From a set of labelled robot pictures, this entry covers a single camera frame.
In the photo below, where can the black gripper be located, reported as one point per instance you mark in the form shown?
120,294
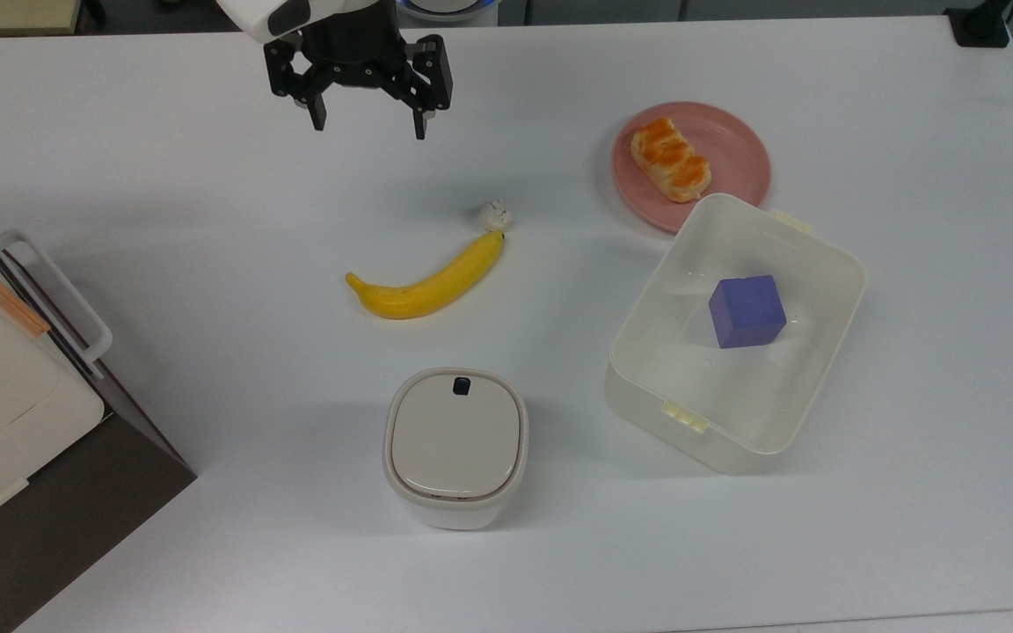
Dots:
353,53

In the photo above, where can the orange glazed bread loaf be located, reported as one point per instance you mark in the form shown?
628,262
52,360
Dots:
670,159

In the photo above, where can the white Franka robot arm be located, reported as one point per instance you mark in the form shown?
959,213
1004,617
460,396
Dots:
251,16

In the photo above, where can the yellow banana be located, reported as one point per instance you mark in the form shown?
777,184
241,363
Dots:
432,286

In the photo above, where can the tan wooden desk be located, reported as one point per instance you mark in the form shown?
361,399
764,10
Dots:
5,13

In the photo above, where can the cream lidded trash can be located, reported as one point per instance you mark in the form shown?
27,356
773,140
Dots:
455,440

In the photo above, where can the pink round plate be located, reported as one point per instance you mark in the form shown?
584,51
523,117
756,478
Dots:
731,149

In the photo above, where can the white plastic container box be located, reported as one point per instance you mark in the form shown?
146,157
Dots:
674,378

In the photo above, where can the purple cube block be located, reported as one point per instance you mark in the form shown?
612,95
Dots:
746,310

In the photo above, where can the dark brown drawer box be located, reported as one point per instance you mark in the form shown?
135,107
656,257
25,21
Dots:
76,527

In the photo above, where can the black stand clamp base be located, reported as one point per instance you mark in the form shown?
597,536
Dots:
980,26

